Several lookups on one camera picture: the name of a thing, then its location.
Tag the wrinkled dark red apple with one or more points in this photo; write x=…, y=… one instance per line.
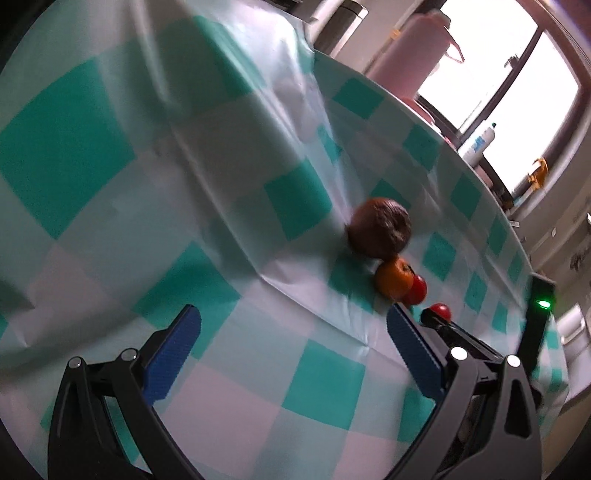
x=381, y=228

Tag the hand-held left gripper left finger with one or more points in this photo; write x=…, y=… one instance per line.
x=173, y=350

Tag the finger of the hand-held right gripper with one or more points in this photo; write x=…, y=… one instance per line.
x=455, y=334

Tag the white kettle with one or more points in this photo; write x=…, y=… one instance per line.
x=575, y=323

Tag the orange persimmon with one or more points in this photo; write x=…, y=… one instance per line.
x=393, y=278

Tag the red cherry tomato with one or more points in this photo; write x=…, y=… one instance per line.
x=418, y=290
x=441, y=310

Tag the steel vacuum flask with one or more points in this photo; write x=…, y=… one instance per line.
x=339, y=27

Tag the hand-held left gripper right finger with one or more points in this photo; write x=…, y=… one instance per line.
x=415, y=350

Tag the dark framed window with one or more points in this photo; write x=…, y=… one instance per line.
x=508, y=92

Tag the white plastic bottle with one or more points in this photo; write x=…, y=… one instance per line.
x=480, y=144

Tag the pink thermos jug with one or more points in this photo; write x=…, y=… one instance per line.
x=408, y=60

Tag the green white checkered tablecloth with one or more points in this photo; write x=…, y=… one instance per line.
x=184, y=184

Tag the yellow cloth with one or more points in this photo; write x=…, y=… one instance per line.
x=539, y=172

